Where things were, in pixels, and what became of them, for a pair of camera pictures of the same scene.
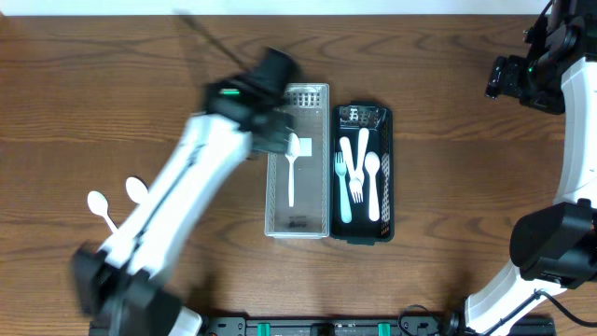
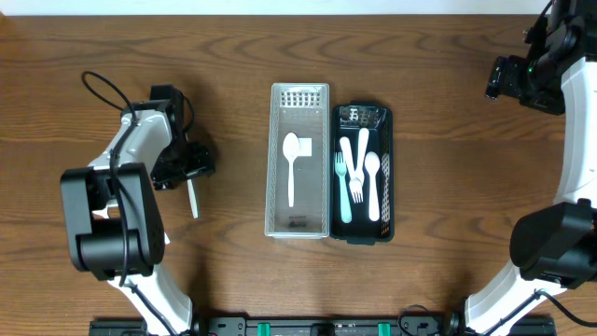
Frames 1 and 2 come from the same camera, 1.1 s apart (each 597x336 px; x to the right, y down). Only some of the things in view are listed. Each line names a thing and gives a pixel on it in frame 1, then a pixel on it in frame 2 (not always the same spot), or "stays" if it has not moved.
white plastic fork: [355, 182] stays
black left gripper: [283, 125] → [202, 161]
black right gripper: [506, 78] stays
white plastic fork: [358, 175] stays
